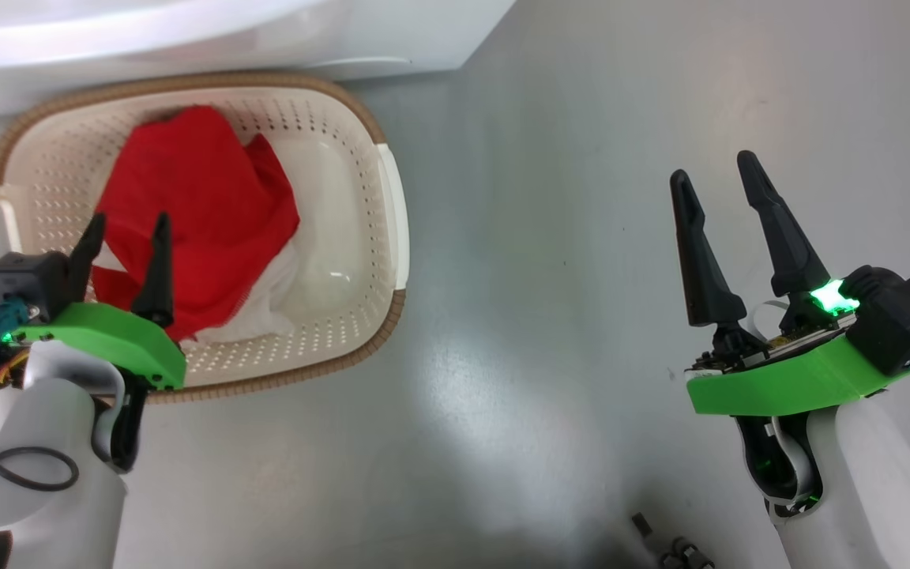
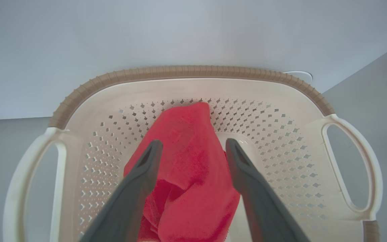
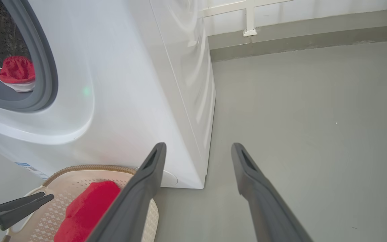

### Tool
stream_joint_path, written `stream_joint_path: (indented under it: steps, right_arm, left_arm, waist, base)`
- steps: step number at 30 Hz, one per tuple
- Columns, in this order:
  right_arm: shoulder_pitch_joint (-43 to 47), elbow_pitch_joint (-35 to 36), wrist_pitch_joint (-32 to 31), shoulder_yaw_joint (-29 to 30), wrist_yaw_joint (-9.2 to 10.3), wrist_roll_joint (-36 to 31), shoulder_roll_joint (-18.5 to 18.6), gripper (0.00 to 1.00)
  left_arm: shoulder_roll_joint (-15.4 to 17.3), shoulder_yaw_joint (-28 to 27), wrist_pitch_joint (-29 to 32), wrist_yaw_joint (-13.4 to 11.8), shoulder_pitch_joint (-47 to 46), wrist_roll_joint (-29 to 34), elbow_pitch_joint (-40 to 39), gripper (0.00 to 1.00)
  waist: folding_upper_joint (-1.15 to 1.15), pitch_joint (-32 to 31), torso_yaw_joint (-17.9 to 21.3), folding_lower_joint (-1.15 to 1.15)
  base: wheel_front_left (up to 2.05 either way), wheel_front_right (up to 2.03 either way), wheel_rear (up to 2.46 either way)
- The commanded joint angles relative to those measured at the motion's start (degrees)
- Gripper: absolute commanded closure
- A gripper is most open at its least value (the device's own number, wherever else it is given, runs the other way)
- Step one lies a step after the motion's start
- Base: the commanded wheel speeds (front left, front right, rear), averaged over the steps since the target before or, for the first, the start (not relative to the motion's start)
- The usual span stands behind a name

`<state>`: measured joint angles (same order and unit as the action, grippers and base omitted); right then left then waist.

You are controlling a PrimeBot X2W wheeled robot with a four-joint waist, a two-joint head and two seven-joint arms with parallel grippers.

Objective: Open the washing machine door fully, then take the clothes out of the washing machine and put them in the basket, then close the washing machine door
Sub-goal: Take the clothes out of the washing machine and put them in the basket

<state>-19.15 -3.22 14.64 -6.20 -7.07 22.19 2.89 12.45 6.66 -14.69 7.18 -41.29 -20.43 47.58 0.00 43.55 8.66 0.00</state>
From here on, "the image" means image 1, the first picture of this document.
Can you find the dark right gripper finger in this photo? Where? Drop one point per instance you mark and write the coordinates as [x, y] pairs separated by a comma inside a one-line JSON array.
[[704, 269], [787, 245]]

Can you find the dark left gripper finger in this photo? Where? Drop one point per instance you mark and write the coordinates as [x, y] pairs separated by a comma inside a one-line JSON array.
[[88, 257], [159, 276]]

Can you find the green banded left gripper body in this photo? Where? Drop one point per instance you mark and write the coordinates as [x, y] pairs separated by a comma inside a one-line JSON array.
[[119, 336]]

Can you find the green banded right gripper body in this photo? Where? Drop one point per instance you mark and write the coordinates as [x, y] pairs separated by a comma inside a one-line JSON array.
[[779, 383]]

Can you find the red garment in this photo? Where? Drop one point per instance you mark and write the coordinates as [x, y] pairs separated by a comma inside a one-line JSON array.
[[202, 205]]

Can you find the white garment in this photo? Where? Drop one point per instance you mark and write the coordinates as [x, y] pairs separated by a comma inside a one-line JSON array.
[[265, 304]]

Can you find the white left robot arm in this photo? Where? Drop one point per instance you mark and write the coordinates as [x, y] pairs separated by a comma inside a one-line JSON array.
[[44, 474]]

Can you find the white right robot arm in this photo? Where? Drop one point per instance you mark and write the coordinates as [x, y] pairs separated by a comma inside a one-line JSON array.
[[874, 490]]

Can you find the cream perforated laundry basket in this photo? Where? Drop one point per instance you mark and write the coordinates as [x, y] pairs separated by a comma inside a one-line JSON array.
[[348, 197]]

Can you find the white washing machine body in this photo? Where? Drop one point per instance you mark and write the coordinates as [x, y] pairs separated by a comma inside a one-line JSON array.
[[186, 35]]

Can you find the small grey metal fittings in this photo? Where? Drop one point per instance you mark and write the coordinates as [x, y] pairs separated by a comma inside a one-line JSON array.
[[684, 553]]

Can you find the small dark floor piece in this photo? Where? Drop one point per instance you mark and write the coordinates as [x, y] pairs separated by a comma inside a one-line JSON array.
[[642, 525]]

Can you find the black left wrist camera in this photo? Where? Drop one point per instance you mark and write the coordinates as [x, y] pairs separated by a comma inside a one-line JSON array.
[[24, 280]]

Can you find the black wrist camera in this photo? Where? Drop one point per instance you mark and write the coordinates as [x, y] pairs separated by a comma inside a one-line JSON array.
[[905, 316], [24, 280]]

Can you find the teal left camera connector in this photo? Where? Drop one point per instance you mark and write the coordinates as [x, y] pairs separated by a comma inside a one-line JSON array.
[[1, 320]]

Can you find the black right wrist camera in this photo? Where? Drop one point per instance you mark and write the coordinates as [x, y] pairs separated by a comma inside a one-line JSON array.
[[905, 316]]

